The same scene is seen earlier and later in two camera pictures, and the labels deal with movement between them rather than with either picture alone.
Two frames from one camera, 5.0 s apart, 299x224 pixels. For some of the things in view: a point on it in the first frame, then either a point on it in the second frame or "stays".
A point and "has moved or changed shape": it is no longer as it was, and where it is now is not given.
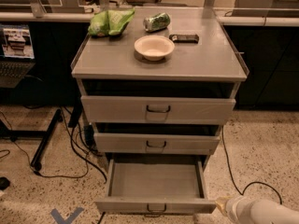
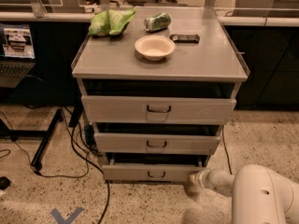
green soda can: x=156 y=22 stays
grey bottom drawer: x=156 y=187 has moved or changed shape
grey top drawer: x=157 y=109 stays
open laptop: x=17 y=55 stays
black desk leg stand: x=47 y=137 stays
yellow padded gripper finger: x=221 y=203 -> x=197 y=179
